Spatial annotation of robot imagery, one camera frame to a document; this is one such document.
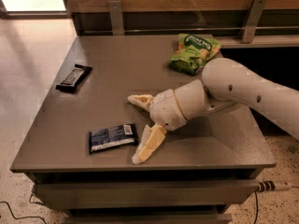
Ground metal bracket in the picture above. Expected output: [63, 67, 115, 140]
[239, 0, 267, 44]
[108, 0, 125, 35]

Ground blue rxbar blueberry wrapper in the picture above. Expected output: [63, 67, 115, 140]
[89, 123, 138, 154]

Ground white power strip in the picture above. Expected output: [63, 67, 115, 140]
[257, 180, 292, 192]

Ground left metal bracket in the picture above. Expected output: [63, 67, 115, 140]
[108, 0, 125, 35]

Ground green snack bag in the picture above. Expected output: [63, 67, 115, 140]
[170, 34, 221, 76]

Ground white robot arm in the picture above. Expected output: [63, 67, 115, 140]
[128, 58, 299, 164]

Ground black cable on floor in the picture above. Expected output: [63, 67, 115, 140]
[0, 201, 49, 224]

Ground right metal bracket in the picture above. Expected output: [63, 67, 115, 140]
[239, 0, 267, 44]

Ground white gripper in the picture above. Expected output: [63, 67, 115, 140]
[127, 79, 209, 164]

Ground black candy bar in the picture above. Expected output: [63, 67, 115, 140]
[56, 64, 93, 93]

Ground grey drawer cabinet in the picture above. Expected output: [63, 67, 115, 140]
[11, 35, 275, 224]

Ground metal rail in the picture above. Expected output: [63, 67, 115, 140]
[81, 26, 299, 36]

